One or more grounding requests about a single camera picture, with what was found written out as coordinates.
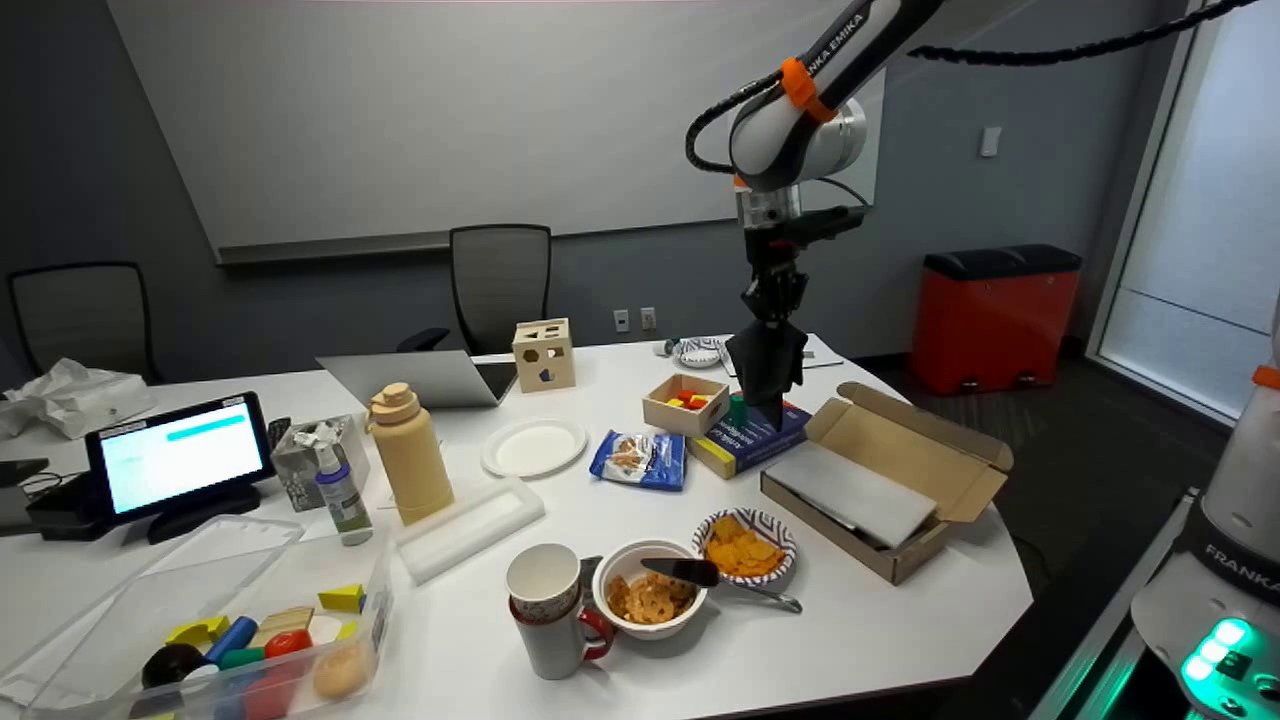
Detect small spray bottle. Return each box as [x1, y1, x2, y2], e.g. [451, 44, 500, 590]
[311, 438, 373, 543]

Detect white paper plate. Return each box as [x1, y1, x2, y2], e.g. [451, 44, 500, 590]
[482, 418, 586, 481]

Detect stacked white paper cups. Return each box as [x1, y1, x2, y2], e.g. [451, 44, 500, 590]
[503, 543, 611, 679]

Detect grey carton box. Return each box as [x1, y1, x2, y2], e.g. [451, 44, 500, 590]
[270, 414, 366, 512]

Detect blue and yellow book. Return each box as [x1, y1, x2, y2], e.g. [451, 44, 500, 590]
[692, 402, 807, 481]

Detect white papers on table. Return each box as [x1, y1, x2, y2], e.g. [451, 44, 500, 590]
[800, 332, 842, 373]

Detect wooden shape sorter cube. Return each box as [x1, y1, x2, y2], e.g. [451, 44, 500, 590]
[511, 317, 574, 393]

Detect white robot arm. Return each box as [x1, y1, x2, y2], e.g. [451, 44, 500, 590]
[685, 0, 1251, 426]

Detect black office chair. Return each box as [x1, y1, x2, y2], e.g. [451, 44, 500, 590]
[8, 260, 159, 378]
[446, 225, 552, 352]

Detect black office chair centre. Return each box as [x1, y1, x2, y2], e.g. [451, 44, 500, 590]
[446, 225, 552, 352]

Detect white bowl of food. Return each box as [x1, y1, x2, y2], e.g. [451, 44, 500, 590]
[591, 540, 707, 639]

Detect grey laptop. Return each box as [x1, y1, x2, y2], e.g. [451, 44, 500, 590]
[318, 347, 516, 413]

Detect crumpled white plastic bag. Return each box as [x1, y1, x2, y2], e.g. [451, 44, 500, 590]
[0, 354, 149, 438]

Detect clear bin of toys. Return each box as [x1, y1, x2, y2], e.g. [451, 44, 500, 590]
[0, 512, 400, 720]

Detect red trash bin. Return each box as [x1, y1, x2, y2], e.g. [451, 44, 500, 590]
[907, 242, 1079, 396]

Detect coiled white cable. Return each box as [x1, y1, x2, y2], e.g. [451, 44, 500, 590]
[666, 332, 733, 376]

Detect white whiteboard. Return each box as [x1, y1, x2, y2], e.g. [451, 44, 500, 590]
[106, 0, 847, 263]

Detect open cardboard box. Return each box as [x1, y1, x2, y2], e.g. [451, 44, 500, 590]
[758, 378, 1016, 584]

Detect small box of colourful blocks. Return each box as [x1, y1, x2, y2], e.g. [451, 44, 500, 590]
[645, 373, 729, 434]

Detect black spatula with metal handle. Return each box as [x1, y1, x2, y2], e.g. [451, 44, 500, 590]
[639, 554, 805, 614]

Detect black tablet with lit screen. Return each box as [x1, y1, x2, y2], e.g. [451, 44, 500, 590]
[83, 393, 270, 543]

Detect black office chair left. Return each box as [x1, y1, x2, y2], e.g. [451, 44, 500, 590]
[8, 260, 159, 378]

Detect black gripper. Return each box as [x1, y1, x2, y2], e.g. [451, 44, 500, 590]
[737, 189, 863, 326]

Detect tan water bottle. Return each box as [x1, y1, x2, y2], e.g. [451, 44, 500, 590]
[366, 378, 451, 524]

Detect patterned bowl of orange chips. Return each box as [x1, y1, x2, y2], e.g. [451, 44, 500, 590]
[694, 508, 795, 587]

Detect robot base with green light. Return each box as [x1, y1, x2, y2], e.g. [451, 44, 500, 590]
[1031, 488, 1280, 720]

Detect blue snack bag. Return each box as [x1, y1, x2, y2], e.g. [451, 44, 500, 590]
[586, 430, 688, 490]

